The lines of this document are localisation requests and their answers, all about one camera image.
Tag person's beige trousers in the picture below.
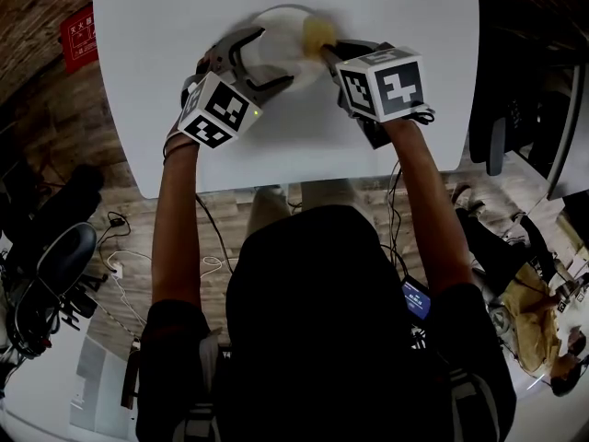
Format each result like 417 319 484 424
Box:
245 176 370 239

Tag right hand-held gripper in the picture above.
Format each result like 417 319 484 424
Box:
318 38 428 152

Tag grey shoulder strap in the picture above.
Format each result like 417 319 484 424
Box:
171 328 223 442
447 367 502 442

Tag person's right forearm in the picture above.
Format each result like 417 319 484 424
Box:
380 119 476 295

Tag black wrist band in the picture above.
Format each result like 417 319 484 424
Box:
162 133 200 161

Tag person's left forearm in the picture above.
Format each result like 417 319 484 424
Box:
150 128 202 308

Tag person's left hand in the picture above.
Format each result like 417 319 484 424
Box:
195 46 218 77

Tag white desk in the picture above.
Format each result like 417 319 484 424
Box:
546 61 589 203
0 319 140 442

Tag black office chair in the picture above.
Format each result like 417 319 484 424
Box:
468 88 572 178
3 165 106 359

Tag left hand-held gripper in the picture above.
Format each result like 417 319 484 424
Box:
176 25 296 152

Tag red wall sign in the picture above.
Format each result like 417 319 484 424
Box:
58 5 99 75

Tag white floor cable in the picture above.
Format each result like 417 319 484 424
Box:
107 248 154 341

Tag black device blue screen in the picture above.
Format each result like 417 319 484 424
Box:
399 276 433 322

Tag yellow sponge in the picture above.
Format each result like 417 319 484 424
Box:
300 13 341 63

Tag black cable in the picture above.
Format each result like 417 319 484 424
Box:
385 102 437 281
194 192 237 276

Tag black white patterned box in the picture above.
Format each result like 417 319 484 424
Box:
120 337 143 410

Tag person's black shirt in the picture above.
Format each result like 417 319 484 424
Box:
134 282 520 442

